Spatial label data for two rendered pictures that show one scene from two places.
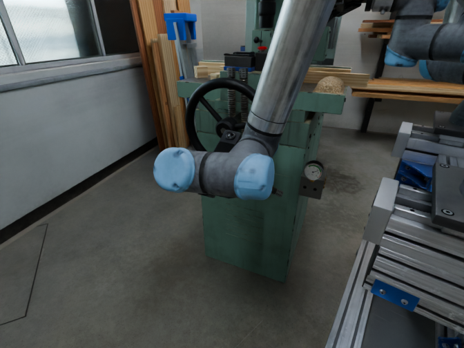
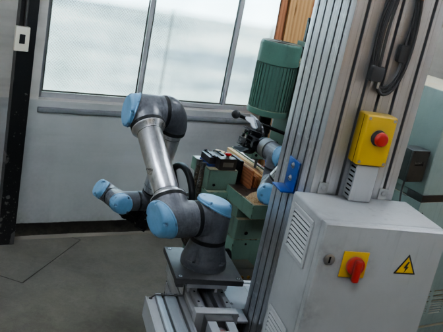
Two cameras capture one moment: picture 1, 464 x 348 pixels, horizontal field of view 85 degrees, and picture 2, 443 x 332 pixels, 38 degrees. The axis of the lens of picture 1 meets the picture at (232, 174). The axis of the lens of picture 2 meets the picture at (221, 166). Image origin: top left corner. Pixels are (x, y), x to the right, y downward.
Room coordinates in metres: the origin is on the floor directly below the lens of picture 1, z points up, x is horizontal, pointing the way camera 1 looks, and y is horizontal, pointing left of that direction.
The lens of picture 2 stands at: (-1.18, -1.61, 1.72)
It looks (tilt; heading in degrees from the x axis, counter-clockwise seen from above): 17 degrees down; 37
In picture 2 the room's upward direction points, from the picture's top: 11 degrees clockwise
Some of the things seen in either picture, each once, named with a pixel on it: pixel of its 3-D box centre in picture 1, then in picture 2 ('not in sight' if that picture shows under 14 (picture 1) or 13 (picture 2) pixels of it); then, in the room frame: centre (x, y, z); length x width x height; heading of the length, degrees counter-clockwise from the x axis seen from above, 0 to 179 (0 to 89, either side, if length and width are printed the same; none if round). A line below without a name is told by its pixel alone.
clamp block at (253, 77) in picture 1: (248, 83); (215, 174); (0.87, -0.05, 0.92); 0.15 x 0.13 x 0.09; 66
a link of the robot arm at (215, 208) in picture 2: not in sight; (210, 217); (0.34, -0.47, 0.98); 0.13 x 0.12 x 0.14; 160
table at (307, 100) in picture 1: (255, 92); (230, 184); (0.95, -0.09, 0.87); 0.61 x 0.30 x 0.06; 66
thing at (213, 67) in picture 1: (266, 72); (258, 174); (1.06, -0.14, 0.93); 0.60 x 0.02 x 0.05; 66
